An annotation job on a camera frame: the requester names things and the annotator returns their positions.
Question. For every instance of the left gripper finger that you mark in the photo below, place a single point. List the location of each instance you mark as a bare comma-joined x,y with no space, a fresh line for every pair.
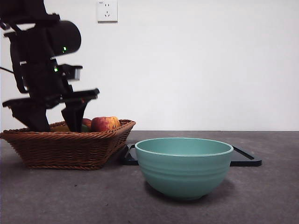
32,116
74,116

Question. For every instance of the teal ribbed bowl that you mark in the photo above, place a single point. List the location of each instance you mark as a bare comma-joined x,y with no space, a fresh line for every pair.
184,172

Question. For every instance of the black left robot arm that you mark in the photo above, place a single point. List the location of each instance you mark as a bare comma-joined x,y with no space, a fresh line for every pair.
66,35

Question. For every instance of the dark red fruit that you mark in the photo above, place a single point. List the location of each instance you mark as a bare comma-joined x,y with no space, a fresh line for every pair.
87,121

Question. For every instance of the green avocado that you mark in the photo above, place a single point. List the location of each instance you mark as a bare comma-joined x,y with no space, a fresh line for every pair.
85,128

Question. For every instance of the red and yellow apple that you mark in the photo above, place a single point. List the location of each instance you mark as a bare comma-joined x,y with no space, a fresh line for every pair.
104,124

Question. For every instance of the brown wicker basket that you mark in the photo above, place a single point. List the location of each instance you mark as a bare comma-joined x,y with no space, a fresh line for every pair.
58,151

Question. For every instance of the dark rectangular tray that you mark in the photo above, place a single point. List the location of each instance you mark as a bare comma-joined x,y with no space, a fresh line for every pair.
245,161

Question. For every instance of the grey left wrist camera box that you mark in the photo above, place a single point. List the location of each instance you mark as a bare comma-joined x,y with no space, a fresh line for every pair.
77,73

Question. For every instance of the white wall socket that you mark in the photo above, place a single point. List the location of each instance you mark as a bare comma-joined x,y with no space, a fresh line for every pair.
107,11

